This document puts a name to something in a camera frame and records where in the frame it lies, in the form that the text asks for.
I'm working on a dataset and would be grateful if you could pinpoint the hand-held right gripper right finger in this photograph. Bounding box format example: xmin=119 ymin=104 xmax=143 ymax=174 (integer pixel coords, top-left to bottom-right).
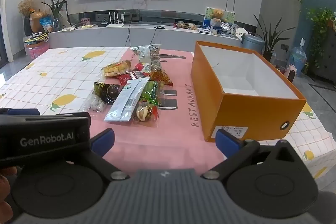
xmin=202 ymin=130 xmax=298 ymax=180

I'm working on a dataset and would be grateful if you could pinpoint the long leaf plant in glass vase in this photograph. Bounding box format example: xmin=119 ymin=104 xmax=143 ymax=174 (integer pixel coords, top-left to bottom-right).
xmin=41 ymin=0 xmax=70 ymax=31

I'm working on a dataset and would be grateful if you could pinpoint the white television console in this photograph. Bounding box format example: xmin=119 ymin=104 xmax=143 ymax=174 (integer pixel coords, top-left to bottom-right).
xmin=48 ymin=22 xmax=259 ymax=54

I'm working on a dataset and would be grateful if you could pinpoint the blue snack bag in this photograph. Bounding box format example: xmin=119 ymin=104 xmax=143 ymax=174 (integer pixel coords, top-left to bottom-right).
xmin=39 ymin=15 xmax=55 ymax=33

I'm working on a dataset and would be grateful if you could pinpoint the white router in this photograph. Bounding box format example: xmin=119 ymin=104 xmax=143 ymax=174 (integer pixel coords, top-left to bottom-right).
xmin=106 ymin=11 xmax=125 ymax=28

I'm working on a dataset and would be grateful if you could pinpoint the dried flower bouquet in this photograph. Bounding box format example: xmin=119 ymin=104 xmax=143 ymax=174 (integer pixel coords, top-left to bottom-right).
xmin=17 ymin=0 xmax=35 ymax=36

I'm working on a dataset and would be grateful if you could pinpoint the silver white snack packet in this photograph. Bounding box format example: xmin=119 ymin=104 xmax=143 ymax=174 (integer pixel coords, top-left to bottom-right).
xmin=104 ymin=77 xmax=151 ymax=123

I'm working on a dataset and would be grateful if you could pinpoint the grey blue trash can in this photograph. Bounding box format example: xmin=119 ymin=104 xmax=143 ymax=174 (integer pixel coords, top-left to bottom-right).
xmin=241 ymin=33 xmax=265 ymax=54

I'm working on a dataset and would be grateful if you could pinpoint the teddy bear gift box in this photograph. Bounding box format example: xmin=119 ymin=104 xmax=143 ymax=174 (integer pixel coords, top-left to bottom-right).
xmin=203 ymin=6 xmax=236 ymax=35

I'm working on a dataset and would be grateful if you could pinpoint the black cable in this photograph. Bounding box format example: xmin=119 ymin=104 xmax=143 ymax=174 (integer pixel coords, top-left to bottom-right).
xmin=150 ymin=28 xmax=160 ymax=46
xmin=125 ymin=13 xmax=132 ymax=47

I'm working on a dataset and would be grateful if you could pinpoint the long leaf plant in black pot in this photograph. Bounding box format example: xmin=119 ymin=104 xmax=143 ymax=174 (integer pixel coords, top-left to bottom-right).
xmin=253 ymin=13 xmax=296 ymax=61

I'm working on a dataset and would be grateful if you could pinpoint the clear nut snack packet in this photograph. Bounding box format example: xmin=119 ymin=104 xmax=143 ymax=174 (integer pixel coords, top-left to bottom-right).
xmin=132 ymin=100 xmax=161 ymax=128

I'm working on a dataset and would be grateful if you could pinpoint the yellow black packets pile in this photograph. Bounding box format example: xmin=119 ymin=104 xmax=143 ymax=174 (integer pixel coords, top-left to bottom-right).
xmin=24 ymin=32 xmax=49 ymax=43

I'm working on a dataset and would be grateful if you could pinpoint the clear white candy packet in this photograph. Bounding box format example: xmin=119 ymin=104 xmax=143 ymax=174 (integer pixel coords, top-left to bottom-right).
xmin=84 ymin=94 xmax=107 ymax=113

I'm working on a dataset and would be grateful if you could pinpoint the black green snack packet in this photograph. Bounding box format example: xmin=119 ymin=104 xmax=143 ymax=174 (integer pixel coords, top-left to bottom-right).
xmin=93 ymin=81 xmax=122 ymax=105

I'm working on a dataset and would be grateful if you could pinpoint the yellow waffle cake packet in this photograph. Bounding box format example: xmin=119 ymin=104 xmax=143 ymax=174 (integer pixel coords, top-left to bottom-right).
xmin=101 ymin=60 xmax=132 ymax=78

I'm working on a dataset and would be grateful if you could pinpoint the pink table mat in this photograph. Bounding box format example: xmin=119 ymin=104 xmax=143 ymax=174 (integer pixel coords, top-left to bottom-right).
xmin=89 ymin=47 xmax=227 ymax=172

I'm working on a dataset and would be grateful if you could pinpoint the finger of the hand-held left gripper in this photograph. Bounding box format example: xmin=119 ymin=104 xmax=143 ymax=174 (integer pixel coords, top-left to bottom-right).
xmin=0 ymin=108 xmax=40 ymax=117

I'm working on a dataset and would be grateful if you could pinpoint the pile of snacks on console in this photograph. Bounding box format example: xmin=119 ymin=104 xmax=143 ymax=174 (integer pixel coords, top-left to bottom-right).
xmin=173 ymin=21 xmax=198 ymax=30

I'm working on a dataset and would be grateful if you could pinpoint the person's left hand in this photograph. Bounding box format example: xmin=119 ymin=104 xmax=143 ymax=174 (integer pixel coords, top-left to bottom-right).
xmin=0 ymin=166 xmax=18 ymax=223

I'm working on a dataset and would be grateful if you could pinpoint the pink storage box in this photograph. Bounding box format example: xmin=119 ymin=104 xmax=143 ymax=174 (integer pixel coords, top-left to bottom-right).
xmin=25 ymin=42 xmax=50 ymax=59

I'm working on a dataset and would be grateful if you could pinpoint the orange cardboard box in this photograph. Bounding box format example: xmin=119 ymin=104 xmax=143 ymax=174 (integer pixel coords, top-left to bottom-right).
xmin=190 ymin=41 xmax=307 ymax=143

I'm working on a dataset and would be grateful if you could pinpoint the pink white small appliance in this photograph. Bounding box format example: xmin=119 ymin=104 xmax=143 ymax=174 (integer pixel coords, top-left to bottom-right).
xmin=287 ymin=65 xmax=297 ymax=83

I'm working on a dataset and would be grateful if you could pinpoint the dark cabinet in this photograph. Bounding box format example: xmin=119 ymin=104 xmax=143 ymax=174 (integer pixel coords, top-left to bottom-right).
xmin=314 ymin=27 xmax=336 ymax=81

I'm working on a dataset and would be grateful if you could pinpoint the red snack packet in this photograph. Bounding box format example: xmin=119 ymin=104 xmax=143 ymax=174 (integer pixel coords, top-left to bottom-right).
xmin=116 ymin=71 xmax=144 ymax=86

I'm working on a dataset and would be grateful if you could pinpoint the orange spicy strips packet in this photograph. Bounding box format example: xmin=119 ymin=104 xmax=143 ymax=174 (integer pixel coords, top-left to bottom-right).
xmin=135 ymin=62 xmax=174 ymax=87

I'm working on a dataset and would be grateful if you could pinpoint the clear mixed snack packet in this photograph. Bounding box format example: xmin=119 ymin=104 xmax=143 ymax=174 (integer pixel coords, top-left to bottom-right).
xmin=131 ymin=44 xmax=162 ymax=67

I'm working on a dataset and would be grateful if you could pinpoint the bushy green plant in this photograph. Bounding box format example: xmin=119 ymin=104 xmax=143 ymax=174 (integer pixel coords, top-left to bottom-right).
xmin=307 ymin=7 xmax=336 ymax=67

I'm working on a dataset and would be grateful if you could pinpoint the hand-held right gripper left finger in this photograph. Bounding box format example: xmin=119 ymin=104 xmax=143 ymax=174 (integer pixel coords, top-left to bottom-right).
xmin=66 ymin=128 xmax=130 ymax=180

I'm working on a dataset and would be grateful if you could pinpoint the blue water bottle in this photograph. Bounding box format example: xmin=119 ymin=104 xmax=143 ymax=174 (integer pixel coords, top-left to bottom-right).
xmin=287 ymin=47 xmax=307 ymax=74

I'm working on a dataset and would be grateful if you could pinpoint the golden round vase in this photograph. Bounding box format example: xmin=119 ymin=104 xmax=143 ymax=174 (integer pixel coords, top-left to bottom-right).
xmin=29 ymin=10 xmax=48 ymax=33

